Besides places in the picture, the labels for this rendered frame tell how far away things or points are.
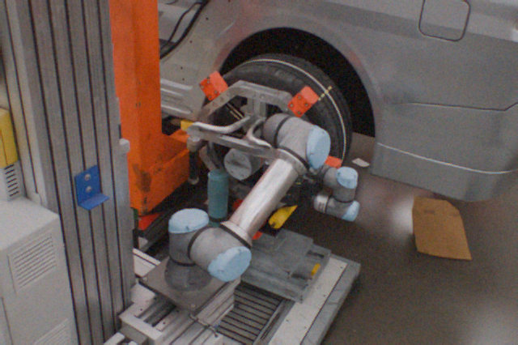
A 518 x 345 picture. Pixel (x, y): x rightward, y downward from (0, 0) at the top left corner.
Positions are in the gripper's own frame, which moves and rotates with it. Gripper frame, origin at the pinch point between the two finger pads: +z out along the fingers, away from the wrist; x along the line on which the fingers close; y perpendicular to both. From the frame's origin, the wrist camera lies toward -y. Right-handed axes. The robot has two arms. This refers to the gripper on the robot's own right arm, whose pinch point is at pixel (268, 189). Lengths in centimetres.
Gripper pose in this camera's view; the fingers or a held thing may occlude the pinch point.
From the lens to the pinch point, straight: 228.4
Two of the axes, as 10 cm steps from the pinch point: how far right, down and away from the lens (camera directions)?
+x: -4.5, 4.5, -7.7
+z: -8.9, -2.8, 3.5
